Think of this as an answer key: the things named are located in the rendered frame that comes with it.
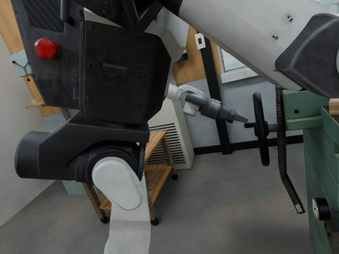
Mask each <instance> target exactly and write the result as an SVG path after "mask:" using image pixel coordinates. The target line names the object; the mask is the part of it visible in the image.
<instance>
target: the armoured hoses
mask: <svg viewBox="0 0 339 254"><path fill-rule="evenodd" d="M284 89H285V88H282V87H279V86H276V85H275V90H276V116H277V118H276V119H277V122H278V132H277V149H278V167H279V171H280V176H281V180H282V183H283V184H284V186H285V188H286V190H287V192H288V195H289V196H290V198H291V200H292V202H293V204H294V207H295V209H296V211H297V213H298V214H303V213H305V209H304V207H303V204H302V202H301V200H300V198H299V197H298V195H297V193H296V190H295V188H294V187H293V185H292V182H291V181H290V179H289V176H288V175H287V165H286V131H285V130H286V127H285V125H286V124H285V113H284V103H283V93H282V91H283V90H284Z"/></svg>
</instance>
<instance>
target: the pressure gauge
mask: <svg viewBox="0 0 339 254"><path fill-rule="evenodd" d="M312 208H313V212H314V216H315V218H316V220H317V221H324V223H325V224H327V225H328V223H329V222H331V214H330V209H329V205H328V202H327V200H326V199H325V198H314V197H313V198H312ZM314 208H316V210H315V209H314Z"/></svg>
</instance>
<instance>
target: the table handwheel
mask: <svg viewBox="0 0 339 254"><path fill-rule="evenodd" d="M253 104H254V113H255V121H256V122H254V132H255V136H256V137H258V143H259V150H260V156H261V162H262V165H263V166H268V165H270V159H269V150H268V142H267V136H268V135H269V133H273V132H278V122H274V123H267V121H265V120H264V113H263V106H262V100H261V95H260V93H259V92H255V93H254V94H253ZM285 127H286V130H285V131H292V130H288V128H287V125H285ZM306 129H312V128H306ZM296 130H302V129H296Z"/></svg>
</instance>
